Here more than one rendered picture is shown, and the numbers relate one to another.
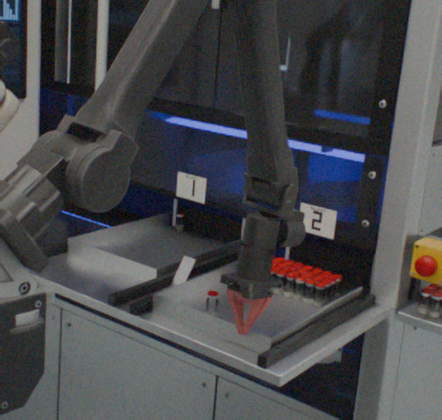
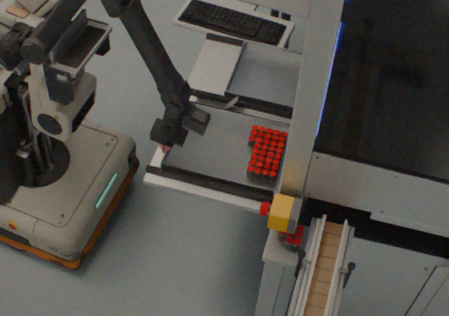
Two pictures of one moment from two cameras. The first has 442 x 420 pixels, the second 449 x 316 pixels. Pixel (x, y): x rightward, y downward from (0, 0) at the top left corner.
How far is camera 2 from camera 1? 1.84 m
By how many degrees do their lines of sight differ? 64
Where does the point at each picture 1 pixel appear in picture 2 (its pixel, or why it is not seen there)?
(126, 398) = not seen: hidden behind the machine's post
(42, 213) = (13, 53)
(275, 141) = (157, 78)
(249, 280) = (157, 131)
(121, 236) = (289, 58)
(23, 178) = (14, 38)
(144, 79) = (50, 25)
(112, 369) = not seen: hidden behind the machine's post
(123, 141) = (34, 45)
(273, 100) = (147, 58)
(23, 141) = not seen: outside the picture
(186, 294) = (215, 115)
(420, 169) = (294, 157)
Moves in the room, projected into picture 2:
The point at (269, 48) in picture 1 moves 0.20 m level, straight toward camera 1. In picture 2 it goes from (135, 34) to (56, 50)
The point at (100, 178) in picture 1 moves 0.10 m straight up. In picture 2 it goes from (28, 53) to (22, 26)
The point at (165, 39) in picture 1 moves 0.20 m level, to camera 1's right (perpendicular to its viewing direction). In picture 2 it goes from (58, 14) to (71, 63)
